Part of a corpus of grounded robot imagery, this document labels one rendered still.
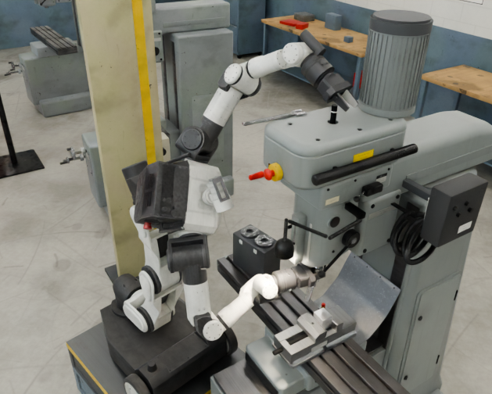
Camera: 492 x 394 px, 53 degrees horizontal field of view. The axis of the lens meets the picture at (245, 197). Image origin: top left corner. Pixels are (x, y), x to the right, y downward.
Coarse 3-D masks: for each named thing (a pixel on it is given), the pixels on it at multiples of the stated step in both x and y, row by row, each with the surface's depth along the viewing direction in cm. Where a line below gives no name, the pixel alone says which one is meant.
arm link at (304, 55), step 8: (304, 32) 162; (304, 40) 162; (312, 40) 161; (288, 48) 161; (296, 48) 160; (304, 48) 161; (312, 48) 161; (320, 48) 160; (288, 56) 162; (296, 56) 160; (304, 56) 162; (312, 56) 160; (320, 56) 161; (296, 64) 164; (304, 64) 161; (312, 64) 160; (304, 72) 163
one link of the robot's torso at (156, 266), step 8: (136, 224) 212; (144, 232) 210; (152, 232) 220; (144, 240) 214; (152, 240) 212; (160, 240) 220; (144, 248) 224; (152, 248) 213; (160, 248) 223; (152, 256) 221; (160, 256) 226; (152, 264) 224; (160, 264) 223; (152, 272) 223; (160, 272) 222; (168, 272) 225; (176, 272) 229; (152, 280) 223; (160, 280) 223; (168, 280) 226; (176, 280) 230; (160, 288) 225
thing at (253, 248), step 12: (252, 228) 245; (240, 240) 241; (252, 240) 239; (264, 240) 240; (276, 240) 240; (240, 252) 245; (252, 252) 238; (264, 252) 232; (240, 264) 249; (252, 264) 241; (264, 264) 235; (276, 264) 242
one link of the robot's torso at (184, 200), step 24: (144, 168) 185; (168, 168) 175; (192, 168) 181; (216, 168) 188; (144, 192) 179; (168, 192) 174; (192, 192) 179; (144, 216) 176; (168, 216) 173; (192, 216) 178; (216, 216) 184
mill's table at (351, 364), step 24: (240, 288) 243; (264, 312) 226; (288, 312) 225; (312, 312) 226; (312, 360) 202; (336, 360) 202; (360, 360) 205; (336, 384) 192; (360, 384) 192; (384, 384) 195
